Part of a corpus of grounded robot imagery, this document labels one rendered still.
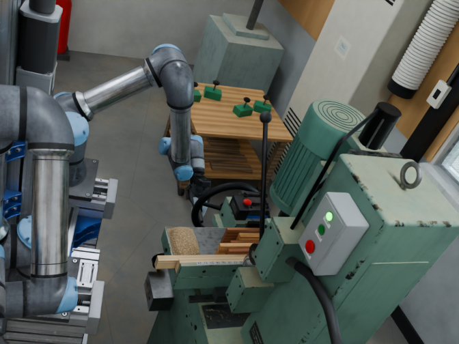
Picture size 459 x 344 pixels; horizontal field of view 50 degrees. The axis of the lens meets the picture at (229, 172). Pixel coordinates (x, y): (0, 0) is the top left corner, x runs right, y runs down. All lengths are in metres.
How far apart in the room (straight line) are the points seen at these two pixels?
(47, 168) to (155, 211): 1.95
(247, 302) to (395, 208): 0.54
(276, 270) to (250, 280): 0.14
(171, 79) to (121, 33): 2.73
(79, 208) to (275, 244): 0.93
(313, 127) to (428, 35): 1.57
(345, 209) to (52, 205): 0.61
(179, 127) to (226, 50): 1.88
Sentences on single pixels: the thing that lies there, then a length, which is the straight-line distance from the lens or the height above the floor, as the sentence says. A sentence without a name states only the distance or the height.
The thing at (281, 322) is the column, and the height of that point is 1.04.
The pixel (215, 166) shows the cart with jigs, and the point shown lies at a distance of 3.17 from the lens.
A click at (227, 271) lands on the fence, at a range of 1.56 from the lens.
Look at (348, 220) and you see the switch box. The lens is 1.02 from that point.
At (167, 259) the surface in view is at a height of 0.94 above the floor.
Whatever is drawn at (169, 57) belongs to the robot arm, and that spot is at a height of 1.28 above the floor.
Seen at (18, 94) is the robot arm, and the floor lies 1.46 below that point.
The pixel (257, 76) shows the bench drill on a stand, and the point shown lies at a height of 0.45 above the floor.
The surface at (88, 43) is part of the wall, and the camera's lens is 4.43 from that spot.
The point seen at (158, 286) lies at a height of 0.62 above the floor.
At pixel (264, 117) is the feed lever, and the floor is 1.41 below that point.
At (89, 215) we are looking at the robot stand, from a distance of 1.93.
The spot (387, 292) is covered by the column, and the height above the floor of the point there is 1.29.
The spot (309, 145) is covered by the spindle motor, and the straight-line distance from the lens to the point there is 1.29.
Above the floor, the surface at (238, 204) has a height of 1.01.
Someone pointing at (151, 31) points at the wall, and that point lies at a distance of 4.47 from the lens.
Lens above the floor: 2.06
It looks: 36 degrees down
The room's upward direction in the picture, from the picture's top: 22 degrees clockwise
